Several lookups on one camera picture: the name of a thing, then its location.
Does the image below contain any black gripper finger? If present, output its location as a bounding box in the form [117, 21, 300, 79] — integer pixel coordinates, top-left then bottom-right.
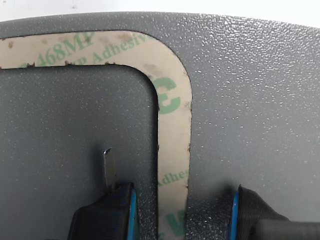
[68, 147, 139, 240]
[229, 184, 320, 240]

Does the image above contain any dark grey textured tray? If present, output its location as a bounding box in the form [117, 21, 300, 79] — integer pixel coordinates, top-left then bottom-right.
[0, 11, 320, 240]

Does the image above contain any rectangular frame with tan adhesive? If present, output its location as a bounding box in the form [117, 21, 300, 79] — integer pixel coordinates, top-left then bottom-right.
[0, 30, 193, 240]

